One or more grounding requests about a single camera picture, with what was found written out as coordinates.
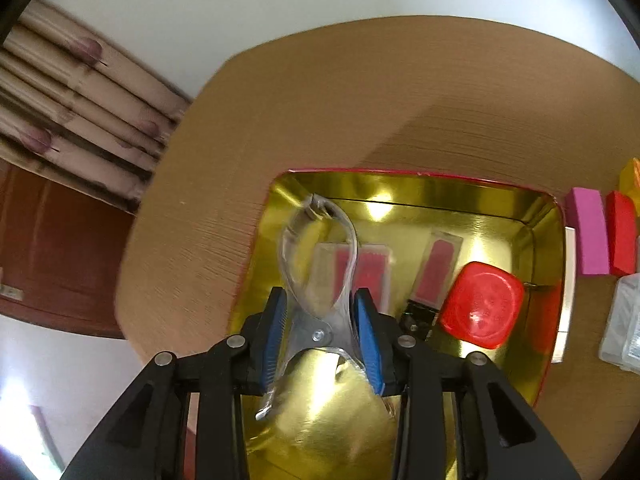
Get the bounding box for red and gold tin box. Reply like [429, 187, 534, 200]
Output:
[227, 167, 576, 480]

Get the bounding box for pink block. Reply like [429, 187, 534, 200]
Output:
[566, 187, 612, 277]

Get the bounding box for clear plastic clip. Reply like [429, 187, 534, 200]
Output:
[255, 192, 396, 421]

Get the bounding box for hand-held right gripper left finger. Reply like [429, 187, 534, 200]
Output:
[60, 286, 296, 480]

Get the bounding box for brown wooden door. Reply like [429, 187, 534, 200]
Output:
[0, 160, 138, 341]

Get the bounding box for cream block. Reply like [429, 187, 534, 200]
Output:
[552, 226, 577, 363]

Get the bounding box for beige patterned curtain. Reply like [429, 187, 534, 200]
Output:
[0, 0, 193, 216]

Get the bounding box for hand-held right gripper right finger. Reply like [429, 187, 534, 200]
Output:
[350, 287, 583, 480]

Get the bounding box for clear plastic box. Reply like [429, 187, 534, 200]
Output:
[597, 274, 640, 373]

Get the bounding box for red square cap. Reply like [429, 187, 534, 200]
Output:
[439, 261, 526, 350]

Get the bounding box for red block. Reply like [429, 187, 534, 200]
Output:
[605, 191, 639, 277]

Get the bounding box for yellow red-striped block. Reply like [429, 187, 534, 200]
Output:
[619, 157, 640, 196]

